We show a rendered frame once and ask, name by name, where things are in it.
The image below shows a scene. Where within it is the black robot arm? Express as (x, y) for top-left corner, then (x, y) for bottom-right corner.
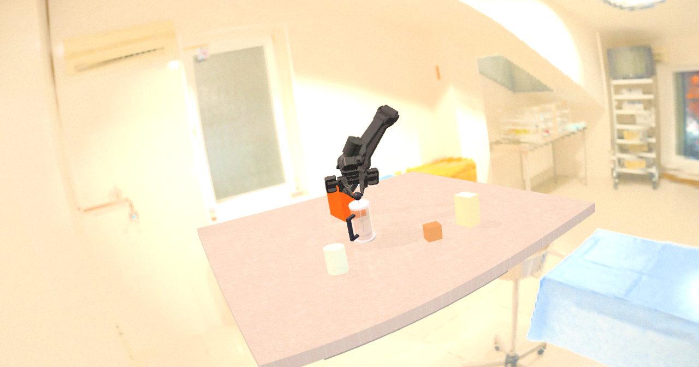
(336, 104), (400, 175)

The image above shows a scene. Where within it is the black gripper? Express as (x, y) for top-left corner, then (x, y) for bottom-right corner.
(324, 165), (379, 198)

